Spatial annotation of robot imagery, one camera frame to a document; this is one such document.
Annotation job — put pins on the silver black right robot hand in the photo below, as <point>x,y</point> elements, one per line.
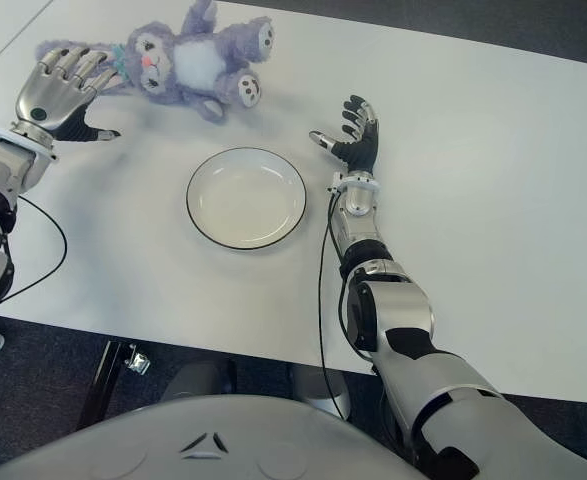
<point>365,147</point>

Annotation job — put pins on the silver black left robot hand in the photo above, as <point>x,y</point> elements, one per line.
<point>48,100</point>

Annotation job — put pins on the purple plush bunny doll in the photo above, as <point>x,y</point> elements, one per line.
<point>198,60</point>

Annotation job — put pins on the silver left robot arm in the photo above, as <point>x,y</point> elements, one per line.
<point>3,165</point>

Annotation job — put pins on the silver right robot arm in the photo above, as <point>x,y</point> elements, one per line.
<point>403,310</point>

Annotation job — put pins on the white plate with black rim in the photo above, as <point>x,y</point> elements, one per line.
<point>247,200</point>

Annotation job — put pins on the grey robot leg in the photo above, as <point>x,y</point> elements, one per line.
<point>198,380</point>
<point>323,392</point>

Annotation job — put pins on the black table leg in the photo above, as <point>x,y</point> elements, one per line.
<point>100,380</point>

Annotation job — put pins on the grey robot torso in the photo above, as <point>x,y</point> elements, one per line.
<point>198,440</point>

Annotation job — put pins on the metal table bracket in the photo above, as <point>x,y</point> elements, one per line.
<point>138,359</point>

